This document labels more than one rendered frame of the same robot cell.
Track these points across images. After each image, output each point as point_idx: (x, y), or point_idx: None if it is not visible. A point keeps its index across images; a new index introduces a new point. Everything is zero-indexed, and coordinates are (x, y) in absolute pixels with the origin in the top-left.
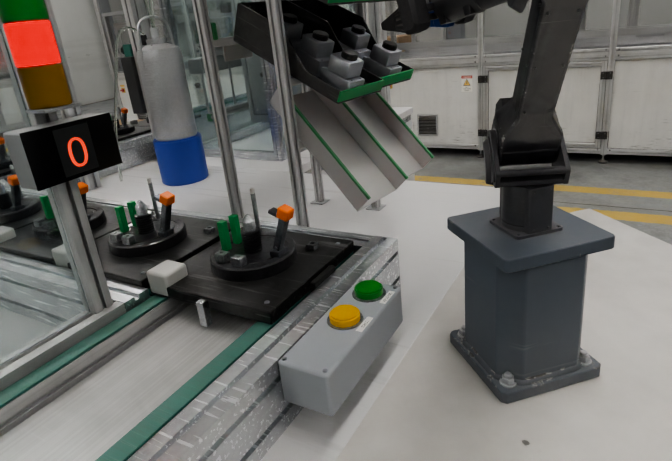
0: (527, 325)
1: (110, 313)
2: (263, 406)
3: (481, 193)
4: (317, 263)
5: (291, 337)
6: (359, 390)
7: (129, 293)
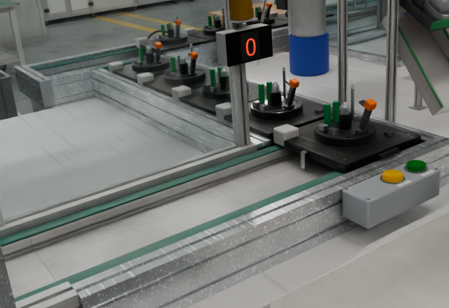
0: None
1: (248, 148)
2: (328, 212)
3: None
4: (387, 144)
5: (354, 180)
6: (393, 228)
7: (260, 140)
